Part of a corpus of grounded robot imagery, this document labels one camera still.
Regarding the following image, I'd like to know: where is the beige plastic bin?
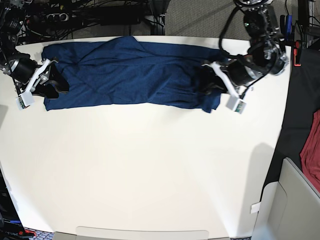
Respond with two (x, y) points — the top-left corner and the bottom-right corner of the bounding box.
(251, 157), (320, 240)

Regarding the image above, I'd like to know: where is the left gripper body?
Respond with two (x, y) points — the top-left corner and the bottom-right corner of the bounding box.
(201, 60), (258, 99)

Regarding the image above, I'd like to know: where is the blue long-sleeve T-shirt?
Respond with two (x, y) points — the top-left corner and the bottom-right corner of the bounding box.
(41, 36), (225, 113)

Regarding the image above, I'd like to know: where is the red clamp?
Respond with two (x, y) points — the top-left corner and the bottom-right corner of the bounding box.
(293, 40), (303, 67)

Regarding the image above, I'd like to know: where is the black cloth on side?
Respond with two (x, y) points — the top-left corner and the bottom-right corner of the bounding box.
(263, 48), (320, 187)

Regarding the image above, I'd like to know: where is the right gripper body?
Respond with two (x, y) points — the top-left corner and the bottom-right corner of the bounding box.
(9, 56), (58, 96)

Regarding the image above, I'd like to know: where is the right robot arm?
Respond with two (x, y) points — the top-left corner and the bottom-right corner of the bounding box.
(0, 0), (70, 99)

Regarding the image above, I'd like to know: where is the white power strip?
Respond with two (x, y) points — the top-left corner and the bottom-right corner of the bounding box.
(46, 13), (69, 22)

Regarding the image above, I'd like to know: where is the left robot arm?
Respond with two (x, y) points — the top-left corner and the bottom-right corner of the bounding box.
(198, 0), (289, 99)

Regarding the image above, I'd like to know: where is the red cloth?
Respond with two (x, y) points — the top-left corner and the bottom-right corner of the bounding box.
(300, 110), (320, 192)

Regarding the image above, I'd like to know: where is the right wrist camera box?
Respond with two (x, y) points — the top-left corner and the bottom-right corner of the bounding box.
(16, 91), (35, 110)

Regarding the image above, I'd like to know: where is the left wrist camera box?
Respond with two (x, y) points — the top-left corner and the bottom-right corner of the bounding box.
(226, 96), (247, 114)

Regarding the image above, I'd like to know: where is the black box with orange label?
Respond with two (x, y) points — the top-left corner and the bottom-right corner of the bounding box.
(0, 173), (37, 240)

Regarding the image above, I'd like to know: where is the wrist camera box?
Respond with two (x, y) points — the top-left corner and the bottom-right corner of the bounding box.
(16, 91), (35, 110)
(226, 96), (247, 114)

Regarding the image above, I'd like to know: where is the black box under table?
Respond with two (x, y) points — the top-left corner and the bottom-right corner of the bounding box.
(96, 5), (144, 26)

